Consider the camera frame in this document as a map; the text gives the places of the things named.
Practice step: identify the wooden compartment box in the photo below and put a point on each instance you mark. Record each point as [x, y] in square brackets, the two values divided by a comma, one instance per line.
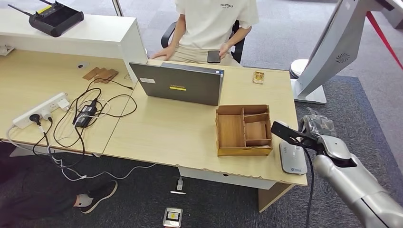
[231, 132]

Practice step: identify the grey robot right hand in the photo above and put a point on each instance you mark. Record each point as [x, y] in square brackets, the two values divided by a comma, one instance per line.
[318, 124]

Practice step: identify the red barrier strip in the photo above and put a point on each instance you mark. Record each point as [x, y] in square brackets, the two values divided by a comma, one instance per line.
[382, 37]

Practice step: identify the flat wooden card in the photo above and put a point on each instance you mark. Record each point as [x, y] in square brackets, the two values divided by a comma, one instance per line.
[107, 75]
[90, 73]

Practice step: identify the white desk item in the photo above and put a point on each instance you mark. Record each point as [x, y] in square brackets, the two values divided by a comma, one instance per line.
[6, 49]

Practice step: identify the small yellow clear box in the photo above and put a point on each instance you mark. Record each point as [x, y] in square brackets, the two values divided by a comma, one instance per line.
[258, 77]

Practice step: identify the white kiosk stand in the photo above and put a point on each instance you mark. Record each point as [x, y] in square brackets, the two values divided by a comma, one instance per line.
[333, 47]

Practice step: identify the white round plug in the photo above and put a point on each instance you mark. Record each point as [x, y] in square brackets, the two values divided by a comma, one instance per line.
[46, 114]

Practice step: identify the silver floor socket box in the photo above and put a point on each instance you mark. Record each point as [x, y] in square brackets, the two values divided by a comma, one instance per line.
[172, 217]

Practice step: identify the grey laptop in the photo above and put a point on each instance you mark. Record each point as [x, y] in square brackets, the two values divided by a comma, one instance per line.
[182, 85]

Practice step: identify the person's left hand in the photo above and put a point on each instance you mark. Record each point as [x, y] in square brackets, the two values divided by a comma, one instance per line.
[225, 50]

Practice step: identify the black smartphone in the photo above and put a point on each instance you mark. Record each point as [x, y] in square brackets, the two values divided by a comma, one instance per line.
[213, 57]

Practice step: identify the white furniture corner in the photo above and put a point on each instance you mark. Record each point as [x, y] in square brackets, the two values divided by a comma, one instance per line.
[396, 14]

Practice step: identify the black laptop power adapter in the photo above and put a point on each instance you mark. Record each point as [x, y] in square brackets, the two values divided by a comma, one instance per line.
[84, 114]

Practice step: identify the person's leg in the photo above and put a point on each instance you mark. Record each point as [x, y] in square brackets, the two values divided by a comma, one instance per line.
[99, 193]

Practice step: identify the black remote controller with antennas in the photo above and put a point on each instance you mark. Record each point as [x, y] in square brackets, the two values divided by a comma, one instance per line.
[56, 19]

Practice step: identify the light wooden desk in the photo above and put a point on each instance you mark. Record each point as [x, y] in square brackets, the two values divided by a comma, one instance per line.
[25, 78]
[176, 132]

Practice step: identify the black office chair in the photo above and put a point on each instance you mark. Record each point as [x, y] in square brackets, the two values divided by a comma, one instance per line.
[240, 50]

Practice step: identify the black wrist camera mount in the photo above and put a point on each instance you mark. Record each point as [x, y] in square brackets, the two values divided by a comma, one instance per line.
[283, 132]

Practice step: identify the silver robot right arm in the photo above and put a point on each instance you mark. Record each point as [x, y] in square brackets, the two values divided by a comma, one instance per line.
[355, 185]

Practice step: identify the white raised counter shelf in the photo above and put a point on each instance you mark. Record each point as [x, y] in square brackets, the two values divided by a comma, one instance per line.
[94, 31]

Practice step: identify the seated person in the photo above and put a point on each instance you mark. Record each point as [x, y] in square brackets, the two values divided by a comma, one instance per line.
[211, 22]

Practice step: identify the white power strip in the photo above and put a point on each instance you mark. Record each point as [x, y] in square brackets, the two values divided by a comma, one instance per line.
[28, 114]

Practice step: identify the metal pole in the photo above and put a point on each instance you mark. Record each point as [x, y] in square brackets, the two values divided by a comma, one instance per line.
[117, 7]

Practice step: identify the person's right hand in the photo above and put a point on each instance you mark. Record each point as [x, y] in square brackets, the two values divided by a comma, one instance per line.
[163, 55]

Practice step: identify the white charger plug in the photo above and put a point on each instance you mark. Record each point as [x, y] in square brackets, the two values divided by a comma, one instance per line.
[63, 104]

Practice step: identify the grey card reader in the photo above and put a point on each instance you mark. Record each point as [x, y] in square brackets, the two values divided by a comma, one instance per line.
[294, 163]

